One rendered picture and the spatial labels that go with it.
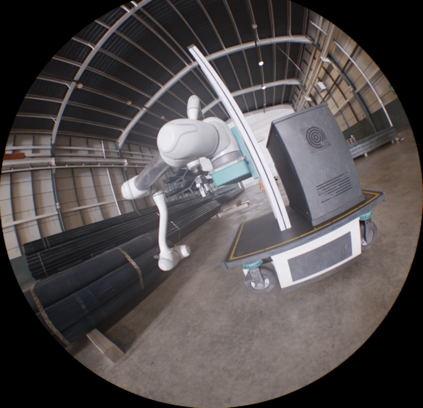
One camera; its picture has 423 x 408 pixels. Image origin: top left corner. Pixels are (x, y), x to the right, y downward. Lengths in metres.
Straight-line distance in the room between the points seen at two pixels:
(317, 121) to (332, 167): 0.23
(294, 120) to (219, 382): 1.12
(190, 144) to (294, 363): 0.86
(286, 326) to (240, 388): 0.33
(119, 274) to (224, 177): 1.01
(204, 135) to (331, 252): 0.74
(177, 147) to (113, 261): 1.03
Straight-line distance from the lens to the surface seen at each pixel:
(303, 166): 0.71
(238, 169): 0.62
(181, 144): 0.50
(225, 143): 0.66
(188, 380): 0.76
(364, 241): 1.01
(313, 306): 0.80
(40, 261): 2.27
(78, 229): 2.90
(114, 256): 1.31
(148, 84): 11.81
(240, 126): 0.83
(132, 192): 1.00
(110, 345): 1.03
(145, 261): 1.37
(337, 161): 0.79
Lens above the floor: 0.62
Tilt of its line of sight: 1 degrees up
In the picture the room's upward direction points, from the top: 23 degrees counter-clockwise
